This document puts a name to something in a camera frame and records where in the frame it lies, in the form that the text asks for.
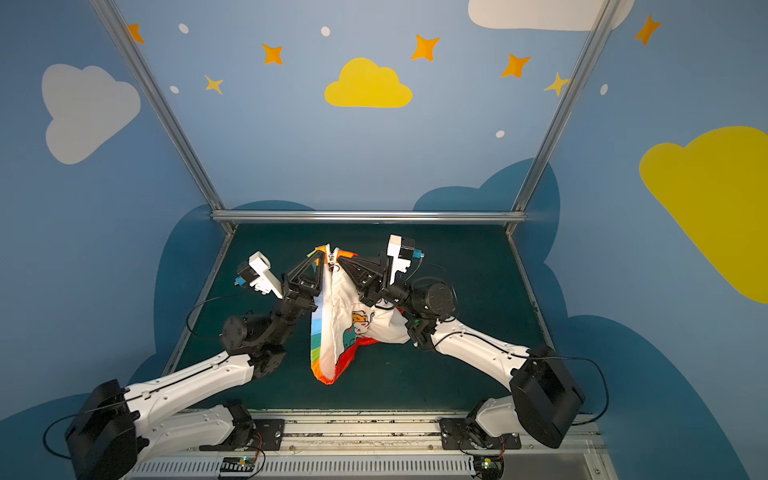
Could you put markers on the right small black connector box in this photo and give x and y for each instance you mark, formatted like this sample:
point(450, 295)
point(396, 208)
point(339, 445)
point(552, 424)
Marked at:
point(487, 468)

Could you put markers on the table edge rail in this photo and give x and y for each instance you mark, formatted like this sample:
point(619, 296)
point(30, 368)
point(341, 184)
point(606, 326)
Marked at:
point(186, 275)
point(509, 231)

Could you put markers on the rainbow and white kids jacket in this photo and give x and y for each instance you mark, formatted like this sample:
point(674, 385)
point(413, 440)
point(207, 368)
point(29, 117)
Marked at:
point(342, 323)

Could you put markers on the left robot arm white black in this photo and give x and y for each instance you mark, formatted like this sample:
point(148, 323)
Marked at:
point(119, 427)

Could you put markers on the right side table edge rail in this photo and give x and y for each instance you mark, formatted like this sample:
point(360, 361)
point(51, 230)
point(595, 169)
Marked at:
point(509, 231)

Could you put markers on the left side table edge rail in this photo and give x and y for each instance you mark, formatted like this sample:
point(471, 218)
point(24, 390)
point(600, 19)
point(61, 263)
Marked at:
point(186, 275)

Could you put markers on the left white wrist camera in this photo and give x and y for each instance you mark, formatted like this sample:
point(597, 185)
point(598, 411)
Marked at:
point(255, 273)

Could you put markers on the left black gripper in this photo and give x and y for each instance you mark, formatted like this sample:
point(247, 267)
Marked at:
point(297, 288)

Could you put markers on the back horizontal aluminium rail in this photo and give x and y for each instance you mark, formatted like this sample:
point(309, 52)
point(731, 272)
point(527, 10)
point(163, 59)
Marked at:
point(372, 217)

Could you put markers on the left small circuit board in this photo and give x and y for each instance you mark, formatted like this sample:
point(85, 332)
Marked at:
point(236, 468)

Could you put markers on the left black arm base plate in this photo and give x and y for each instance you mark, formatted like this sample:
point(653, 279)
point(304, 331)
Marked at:
point(263, 434)

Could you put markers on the left slanted aluminium post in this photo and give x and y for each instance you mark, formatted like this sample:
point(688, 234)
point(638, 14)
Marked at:
point(114, 23)

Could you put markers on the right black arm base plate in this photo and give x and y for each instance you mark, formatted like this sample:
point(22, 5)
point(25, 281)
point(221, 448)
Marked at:
point(463, 434)

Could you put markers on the right slanted aluminium post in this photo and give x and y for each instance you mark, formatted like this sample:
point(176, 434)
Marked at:
point(580, 75)

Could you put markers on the slanted aluminium post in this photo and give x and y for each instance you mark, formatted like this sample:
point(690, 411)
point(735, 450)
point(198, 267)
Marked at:
point(580, 75)
point(114, 23)

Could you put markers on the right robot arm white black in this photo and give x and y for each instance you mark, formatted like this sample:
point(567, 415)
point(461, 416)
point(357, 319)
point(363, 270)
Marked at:
point(543, 398)

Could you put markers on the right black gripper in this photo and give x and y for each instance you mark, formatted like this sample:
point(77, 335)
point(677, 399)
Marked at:
point(378, 283)

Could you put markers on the front aluminium rail frame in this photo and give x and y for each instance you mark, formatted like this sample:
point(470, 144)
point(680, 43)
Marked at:
point(337, 444)

